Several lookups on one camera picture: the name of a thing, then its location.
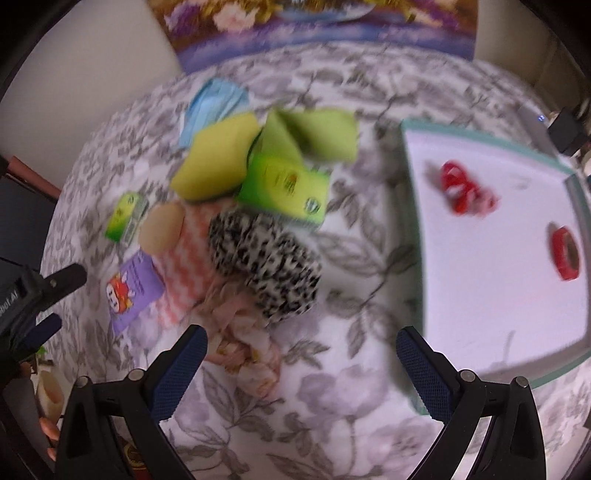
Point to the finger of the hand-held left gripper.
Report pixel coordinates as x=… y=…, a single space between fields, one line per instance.
x=64 y=280
x=44 y=328

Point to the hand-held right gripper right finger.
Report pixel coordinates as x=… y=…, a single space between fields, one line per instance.
x=425 y=374

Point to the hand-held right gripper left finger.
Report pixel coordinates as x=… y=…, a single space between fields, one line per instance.
x=182 y=369

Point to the beige floral cloth scrunchie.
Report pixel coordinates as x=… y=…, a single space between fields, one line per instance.
x=244 y=350

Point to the purple cartoon packet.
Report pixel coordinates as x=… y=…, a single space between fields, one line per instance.
x=136 y=281

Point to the green tissue pack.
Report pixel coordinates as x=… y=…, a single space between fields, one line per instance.
x=122 y=217
x=277 y=184

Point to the pink chevron cloth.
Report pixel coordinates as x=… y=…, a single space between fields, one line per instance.
x=184 y=272

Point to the white box with teal rim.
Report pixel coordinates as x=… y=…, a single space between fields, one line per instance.
x=485 y=286

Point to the beige round puff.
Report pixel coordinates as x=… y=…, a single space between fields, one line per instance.
x=159 y=228

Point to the leopard print fuzzy scrunchie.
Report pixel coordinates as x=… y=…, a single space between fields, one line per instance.
x=263 y=263

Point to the yellow sponge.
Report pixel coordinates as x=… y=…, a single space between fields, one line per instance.
x=207 y=161

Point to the blue face mask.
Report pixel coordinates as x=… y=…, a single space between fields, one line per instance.
x=212 y=106

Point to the person's left hand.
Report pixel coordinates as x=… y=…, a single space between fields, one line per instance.
x=48 y=431

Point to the dark cabinet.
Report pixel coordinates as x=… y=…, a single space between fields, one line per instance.
x=21 y=221

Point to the grey floral blanket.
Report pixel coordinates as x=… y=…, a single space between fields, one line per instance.
x=351 y=415

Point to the red tape roll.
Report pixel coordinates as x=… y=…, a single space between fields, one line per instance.
x=564 y=251

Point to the red ribbon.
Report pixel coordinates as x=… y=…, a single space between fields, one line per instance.
x=461 y=189

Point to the white power strip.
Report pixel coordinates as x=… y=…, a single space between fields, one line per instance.
x=531 y=123

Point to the black power adapter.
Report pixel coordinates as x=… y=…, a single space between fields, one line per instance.
x=565 y=131

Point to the floral painting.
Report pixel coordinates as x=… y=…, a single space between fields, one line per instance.
x=323 y=41

